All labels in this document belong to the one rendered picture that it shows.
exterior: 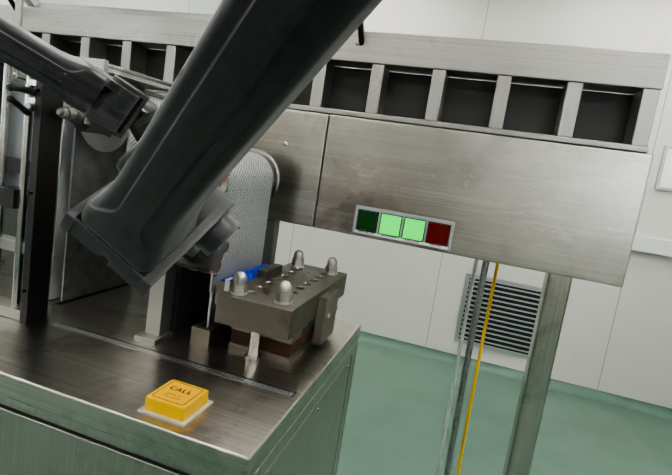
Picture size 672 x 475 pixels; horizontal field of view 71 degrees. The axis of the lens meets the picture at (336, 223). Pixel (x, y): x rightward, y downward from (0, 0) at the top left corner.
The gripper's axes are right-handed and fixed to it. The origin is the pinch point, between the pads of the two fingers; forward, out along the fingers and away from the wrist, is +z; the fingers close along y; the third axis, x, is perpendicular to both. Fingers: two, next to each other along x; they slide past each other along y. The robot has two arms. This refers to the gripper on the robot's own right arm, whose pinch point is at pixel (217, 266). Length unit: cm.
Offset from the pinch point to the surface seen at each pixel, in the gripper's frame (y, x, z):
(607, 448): 143, 7, 221
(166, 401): 10.0, -26.7, -17.0
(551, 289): 73, 24, 40
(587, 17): 98, 257, 154
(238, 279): 7.3, -2.4, -3.1
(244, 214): 0.3, 13.8, 2.3
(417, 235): 37.2, 24.4, 20.5
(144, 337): -9.7, -17.6, 0.5
